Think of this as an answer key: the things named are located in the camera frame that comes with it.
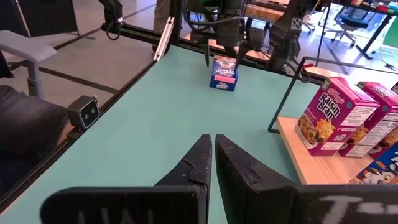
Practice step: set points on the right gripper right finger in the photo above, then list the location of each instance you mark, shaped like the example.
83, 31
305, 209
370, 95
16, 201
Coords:
248, 193

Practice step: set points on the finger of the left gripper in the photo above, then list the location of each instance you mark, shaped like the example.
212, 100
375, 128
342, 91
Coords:
207, 54
242, 53

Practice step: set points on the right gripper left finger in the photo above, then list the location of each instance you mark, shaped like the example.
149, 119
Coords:
180, 199

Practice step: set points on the Frosted Flakes cereal box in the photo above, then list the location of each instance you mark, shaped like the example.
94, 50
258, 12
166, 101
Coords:
224, 82
379, 169

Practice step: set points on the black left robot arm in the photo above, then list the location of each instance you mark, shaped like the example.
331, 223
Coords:
286, 34

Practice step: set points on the person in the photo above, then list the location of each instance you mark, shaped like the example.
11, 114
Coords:
161, 15

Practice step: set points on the teal table mat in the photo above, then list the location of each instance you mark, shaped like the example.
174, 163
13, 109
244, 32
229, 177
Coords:
155, 124

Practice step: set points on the black office chair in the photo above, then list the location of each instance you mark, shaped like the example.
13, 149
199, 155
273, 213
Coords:
348, 21

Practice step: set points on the black desk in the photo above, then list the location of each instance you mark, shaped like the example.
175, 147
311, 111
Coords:
373, 34

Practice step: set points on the black chair grey armrest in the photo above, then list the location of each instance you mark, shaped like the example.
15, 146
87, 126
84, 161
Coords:
25, 130

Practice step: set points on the silver aluminium bracket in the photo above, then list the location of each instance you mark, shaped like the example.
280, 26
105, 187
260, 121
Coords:
164, 39

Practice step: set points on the black frame strut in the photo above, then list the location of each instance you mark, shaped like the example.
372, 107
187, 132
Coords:
112, 12

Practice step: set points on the grey table-level camera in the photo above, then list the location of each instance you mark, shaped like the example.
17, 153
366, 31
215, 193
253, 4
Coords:
84, 112

